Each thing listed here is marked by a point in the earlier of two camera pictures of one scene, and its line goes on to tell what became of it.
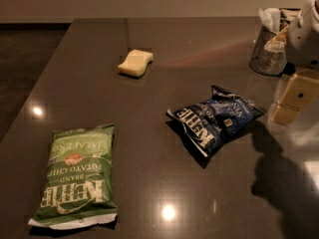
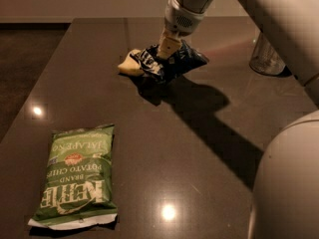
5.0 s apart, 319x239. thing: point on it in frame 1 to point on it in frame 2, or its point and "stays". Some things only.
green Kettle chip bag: [79, 183] stays
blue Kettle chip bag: [208, 123] to [163, 69]
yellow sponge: [136, 63] stays
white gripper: [304, 42] to [180, 20]
